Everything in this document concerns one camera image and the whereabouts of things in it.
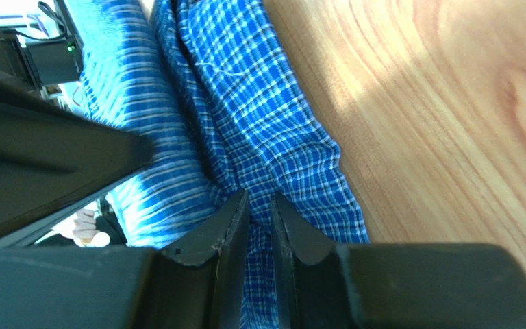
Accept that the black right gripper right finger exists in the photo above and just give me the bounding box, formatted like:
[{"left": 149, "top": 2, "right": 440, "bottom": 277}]
[{"left": 271, "top": 194, "right": 526, "bottom": 328}]

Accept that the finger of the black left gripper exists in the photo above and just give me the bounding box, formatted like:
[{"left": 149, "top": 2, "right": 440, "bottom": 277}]
[{"left": 0, "top": 81, "right": 154, "bottom": 239}]

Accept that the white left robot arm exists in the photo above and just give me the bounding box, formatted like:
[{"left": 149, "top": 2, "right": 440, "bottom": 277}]
[{"left": 0, "top": 1, "right": 153, "bottom": 248}]

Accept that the blue checked long sleeve shirt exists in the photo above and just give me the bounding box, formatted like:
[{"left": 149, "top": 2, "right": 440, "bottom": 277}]
[{"left": 67, "top": 1, "right": 368, "bottom": 328}]

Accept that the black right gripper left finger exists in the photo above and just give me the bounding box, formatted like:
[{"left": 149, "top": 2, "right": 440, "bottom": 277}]
[{"left": 0, "top": 190, "right": 250, "bottom": 328}]

